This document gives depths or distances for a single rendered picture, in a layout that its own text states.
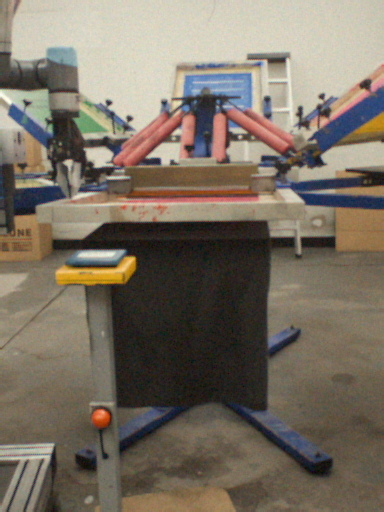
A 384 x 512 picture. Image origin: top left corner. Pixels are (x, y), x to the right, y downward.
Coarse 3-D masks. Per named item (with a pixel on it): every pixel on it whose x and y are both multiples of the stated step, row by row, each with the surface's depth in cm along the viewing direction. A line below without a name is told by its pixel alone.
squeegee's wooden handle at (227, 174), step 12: (132, 168) 199; (144, 168) 199; (156, 168) 199; (168, 168) 199; (180, 168) 198; (192, 168) 198; (204, 168) 198; (216, 168) 197; (228, 168) 197; (240, 168) 197; (252, 168) 196; (132, 180) 200; (144, 180) 200; (156, 180) 199; (168, 180) 199; (180, 180) 199; (192, 180) 198; (204, 180) 198; (216, 180) 198; (228, 180) 198; (240, 180) 197
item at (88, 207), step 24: (96, 192) 188; (264, 192) 213; (288, 192) 169; (48, 216) 144; (72, 216) 143; (96, 216) 143; (120, 216) 142; (144, 216) 142; (168, 216) 141; (192, 216) 141; (216, 216) 141; (240, 216) 140; (264, 216) 140; (288, 216) 139
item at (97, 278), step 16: (64, 272) 121; (80, 272) 121; (96, 272) 121; (112, 272) 121; (128, 272) 125; (96, 288) 126; (96, 304) 127; (96, 320) 127; (96, 336) 128; (112, 336) 131; (96, 352) 129; (112, 352) 131; (96, 368) 130; (112, 368) 131; (96, 384) 130; (112, 384) 131; (96, 400) 131; (112, 400) 131; (112, 416) 130; (96, 432) 132; (112, 432) 132; (112, 448) 133; (112, 464) 134; (112, 480) 134; (112, 496) 135
